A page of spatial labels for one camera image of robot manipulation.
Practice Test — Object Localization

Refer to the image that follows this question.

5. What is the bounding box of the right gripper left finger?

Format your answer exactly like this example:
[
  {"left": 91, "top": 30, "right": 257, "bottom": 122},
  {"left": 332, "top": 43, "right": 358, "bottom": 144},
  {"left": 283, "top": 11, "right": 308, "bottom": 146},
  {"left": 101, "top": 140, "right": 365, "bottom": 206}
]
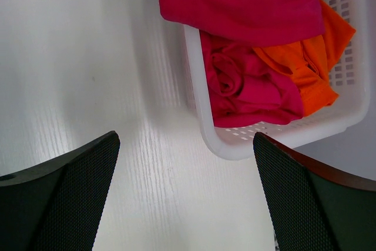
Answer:
[{"left": 1, "top": 131, "right": 120, "bottom": 250}]

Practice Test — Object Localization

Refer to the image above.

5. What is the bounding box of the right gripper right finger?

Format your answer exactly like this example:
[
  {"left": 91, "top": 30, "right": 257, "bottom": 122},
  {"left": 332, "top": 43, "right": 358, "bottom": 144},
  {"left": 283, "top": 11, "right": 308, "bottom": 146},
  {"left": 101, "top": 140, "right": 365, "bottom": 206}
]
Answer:
[{"left": 253, "top": 133, "right": 375, "bottom": 250}]

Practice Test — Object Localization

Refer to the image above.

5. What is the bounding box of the orange t shirt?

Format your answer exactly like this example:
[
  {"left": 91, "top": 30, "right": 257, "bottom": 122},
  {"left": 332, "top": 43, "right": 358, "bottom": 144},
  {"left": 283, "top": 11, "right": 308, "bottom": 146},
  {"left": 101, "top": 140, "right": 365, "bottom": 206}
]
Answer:
[{"left": 253, "top": 0, "right": 356, "bottom": 116}]

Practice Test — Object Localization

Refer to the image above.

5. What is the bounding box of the magenta t shirt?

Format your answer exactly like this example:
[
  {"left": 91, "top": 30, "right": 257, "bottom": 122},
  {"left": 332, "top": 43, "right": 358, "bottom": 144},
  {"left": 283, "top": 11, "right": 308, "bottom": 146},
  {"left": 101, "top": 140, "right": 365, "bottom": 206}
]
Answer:
[{"left": 159, "top": 0, "right": 324, "bottom": 128}]

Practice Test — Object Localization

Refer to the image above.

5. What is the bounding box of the white plastic basket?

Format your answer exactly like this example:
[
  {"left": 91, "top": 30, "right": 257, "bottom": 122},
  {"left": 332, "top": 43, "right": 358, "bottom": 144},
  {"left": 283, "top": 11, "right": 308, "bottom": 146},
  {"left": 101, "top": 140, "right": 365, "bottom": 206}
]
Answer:
[{"left": 182, "top": 0, "right": 370, "bottom": 160}]

